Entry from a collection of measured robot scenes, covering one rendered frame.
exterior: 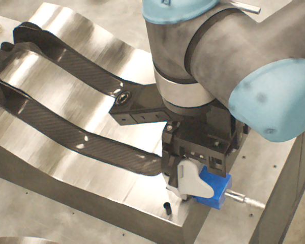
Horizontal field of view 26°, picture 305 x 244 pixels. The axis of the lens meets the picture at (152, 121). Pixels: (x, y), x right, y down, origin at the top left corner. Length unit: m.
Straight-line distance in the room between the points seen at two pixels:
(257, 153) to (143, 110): 0.31
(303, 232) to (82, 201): 1.00
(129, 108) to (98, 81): 0.25
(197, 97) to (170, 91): 0.03
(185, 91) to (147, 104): 0.11
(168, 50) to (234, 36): 0.07
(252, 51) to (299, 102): 0.06
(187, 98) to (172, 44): 0.09
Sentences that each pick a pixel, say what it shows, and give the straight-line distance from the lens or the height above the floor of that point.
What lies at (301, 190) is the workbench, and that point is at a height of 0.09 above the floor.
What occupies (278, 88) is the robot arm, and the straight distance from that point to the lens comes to 0.53.
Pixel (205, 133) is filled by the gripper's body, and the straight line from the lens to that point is 0.74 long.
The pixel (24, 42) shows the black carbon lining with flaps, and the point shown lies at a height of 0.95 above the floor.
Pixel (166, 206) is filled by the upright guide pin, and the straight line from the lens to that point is 0.86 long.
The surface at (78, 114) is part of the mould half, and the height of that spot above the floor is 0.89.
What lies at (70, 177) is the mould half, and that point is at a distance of 0.92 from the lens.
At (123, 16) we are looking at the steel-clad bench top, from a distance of 1.23.
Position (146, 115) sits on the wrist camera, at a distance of 0.75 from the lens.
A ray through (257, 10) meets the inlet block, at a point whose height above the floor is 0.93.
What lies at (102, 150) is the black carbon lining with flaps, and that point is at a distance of 0.94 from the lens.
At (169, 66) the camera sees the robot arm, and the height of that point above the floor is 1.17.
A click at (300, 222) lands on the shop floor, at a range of 1.86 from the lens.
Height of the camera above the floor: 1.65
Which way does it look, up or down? 53 degrees down
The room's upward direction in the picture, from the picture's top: 12 degrees counter-clockwise
